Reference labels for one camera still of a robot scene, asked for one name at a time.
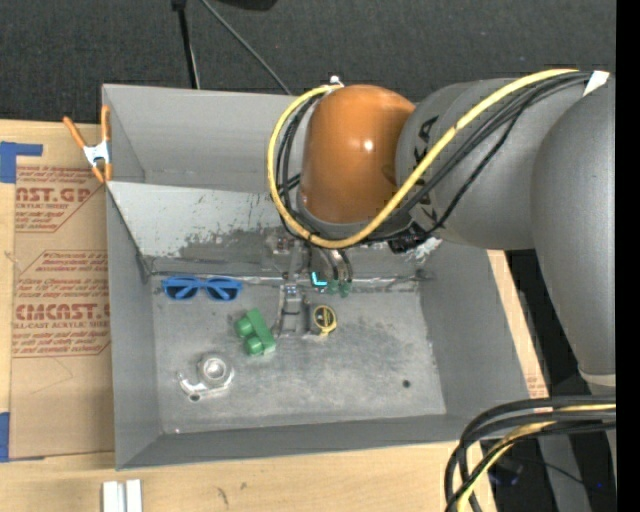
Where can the green toy building block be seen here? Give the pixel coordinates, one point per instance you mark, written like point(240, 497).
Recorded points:
point(256, 330)

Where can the brown cardboard board red print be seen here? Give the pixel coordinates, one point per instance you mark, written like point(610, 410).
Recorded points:
point(55, 380)

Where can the black cylinder on white bracket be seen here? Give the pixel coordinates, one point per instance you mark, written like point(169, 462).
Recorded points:
point(406, 243)

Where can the grey metal bin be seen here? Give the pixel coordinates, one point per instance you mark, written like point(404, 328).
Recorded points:
point(320, 380)

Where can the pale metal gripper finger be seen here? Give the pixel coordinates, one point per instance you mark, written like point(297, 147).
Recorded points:
point(299, 314)
point(284, 316)

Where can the blue sunglasses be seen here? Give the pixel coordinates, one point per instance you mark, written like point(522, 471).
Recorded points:
point(176, 289)

